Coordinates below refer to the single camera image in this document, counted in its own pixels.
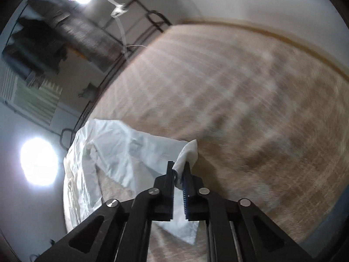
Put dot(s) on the dark hanging clothes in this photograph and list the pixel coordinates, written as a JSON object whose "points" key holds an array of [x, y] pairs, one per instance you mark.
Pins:
{"points": [[32, 46]]}

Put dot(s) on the white garment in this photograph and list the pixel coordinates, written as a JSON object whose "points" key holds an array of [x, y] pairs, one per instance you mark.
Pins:
{"points": [[122, 152]]}

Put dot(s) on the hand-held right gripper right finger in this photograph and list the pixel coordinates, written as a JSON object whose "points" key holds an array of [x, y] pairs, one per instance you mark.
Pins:
{"points": [[187, 202]]}

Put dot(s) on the beige plaid blanket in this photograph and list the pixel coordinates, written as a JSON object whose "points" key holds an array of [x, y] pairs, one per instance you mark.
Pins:
{"points": [[218, 101]]}

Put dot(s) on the grey fuzzy hanging cloth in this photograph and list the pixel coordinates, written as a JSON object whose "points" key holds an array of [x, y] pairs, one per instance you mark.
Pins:
{"points": [[87, 38]]}

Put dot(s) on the black metal rack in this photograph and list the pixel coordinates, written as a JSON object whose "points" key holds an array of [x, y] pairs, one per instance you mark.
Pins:
{"points": [[149, 16]]}

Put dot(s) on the green striped cloth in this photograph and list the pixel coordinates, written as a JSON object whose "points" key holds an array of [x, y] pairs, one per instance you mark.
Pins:
{"points": [[38, 101]]}

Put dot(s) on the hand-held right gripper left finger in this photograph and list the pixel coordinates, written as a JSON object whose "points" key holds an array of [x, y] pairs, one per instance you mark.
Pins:
{"points": [[169, 196]]}

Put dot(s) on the small potted plant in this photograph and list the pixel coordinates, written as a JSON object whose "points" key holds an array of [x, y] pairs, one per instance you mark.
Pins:
{"points": [[87, 90]]}

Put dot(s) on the bright round lamp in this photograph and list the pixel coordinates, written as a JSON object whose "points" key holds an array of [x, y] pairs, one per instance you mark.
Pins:
{"points": [[39, 161]]}

